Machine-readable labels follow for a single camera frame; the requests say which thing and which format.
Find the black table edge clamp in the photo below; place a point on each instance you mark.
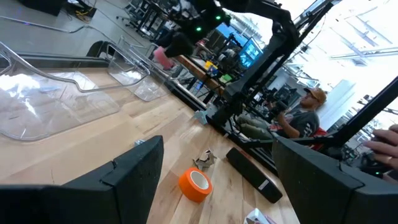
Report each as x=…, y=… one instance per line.
x=96, y=48

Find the orange tape roll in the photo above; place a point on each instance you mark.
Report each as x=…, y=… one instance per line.
x=188, y=189

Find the pink and white stapler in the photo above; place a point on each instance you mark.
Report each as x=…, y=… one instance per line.
x=256, y=217

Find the wooden workbench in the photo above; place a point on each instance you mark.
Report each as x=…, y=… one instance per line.
x=196, y=70

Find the clear plastic bin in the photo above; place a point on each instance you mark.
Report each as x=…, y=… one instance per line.
x=140, y=51
x=46, y=109
x=136, y=77

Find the small metal clips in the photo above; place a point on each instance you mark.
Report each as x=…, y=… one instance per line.
x=201, y=117

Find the person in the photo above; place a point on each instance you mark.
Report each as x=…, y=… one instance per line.
x=301, y=121

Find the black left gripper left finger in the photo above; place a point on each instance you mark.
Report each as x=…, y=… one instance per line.
x=93, y=202

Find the lit computer monitor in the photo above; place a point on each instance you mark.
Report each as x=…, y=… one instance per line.
x=250, y=53

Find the person's hand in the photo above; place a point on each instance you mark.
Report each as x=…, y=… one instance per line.
x=385, y=146

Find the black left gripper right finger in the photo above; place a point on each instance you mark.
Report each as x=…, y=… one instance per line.
x=326, y=199

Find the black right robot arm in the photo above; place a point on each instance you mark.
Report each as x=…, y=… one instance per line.
x=280, y=37

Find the black and red stapler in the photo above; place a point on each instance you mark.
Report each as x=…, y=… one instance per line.
x=252, y=174

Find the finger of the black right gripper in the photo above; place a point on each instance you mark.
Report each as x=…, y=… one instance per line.
x=178, y=45

